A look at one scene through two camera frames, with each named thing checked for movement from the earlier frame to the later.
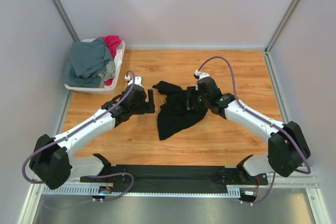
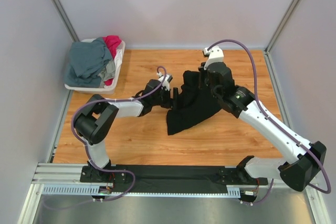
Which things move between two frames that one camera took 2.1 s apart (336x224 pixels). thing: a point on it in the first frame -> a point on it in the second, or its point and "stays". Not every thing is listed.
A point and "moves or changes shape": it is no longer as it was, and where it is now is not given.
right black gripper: [191, 94] -> [202, 73]
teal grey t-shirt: [88, 59] stays
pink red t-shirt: [112, 42] stays
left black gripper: [149, 106] -> [173, 103]
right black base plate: [238, 176] stays
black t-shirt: [174, 116] moves or changes shape
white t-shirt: [117, 61] stays
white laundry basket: [106, 90] stays
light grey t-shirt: [108, 73] stays
